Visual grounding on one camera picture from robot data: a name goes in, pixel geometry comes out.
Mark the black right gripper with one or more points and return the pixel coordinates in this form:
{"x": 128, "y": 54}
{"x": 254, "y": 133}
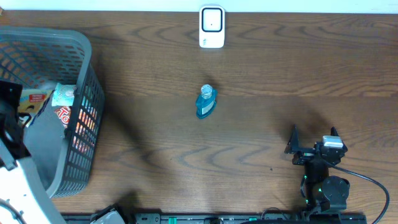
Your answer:
{"x": 293, "y": 147}

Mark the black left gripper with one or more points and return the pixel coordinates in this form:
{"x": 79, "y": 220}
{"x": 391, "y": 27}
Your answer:
{"x": 5, "y": 86}

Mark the yellow snack chips bag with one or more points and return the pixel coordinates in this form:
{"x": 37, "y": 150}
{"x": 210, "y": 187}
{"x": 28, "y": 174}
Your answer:
{"x": 31, "y": 104}

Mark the mint green wipes pack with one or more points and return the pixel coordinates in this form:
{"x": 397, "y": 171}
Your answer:
{"x": 63, "y": 95}

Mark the blue mouthwash bottle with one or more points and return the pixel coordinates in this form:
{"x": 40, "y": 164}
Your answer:
{"x": 206, "y": 101}

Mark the red orange chocolate bar wrapper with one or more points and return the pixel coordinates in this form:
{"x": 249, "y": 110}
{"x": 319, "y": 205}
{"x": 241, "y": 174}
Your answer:
{"x": 64, "y": 113}

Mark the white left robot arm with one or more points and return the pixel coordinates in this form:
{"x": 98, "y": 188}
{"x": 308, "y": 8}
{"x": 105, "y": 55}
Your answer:
{"x": 23, "y": 197}

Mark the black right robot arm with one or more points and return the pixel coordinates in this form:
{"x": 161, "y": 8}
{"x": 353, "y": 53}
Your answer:
{"x": 324, "y": 193}

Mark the grey plastic lattice basket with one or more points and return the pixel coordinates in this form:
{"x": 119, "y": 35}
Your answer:
{"x": 39, "y": 59}

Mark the black mounting rail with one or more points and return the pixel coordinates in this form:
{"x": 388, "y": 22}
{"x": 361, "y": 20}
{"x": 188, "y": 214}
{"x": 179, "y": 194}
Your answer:
{"x": 155, "y": 218}

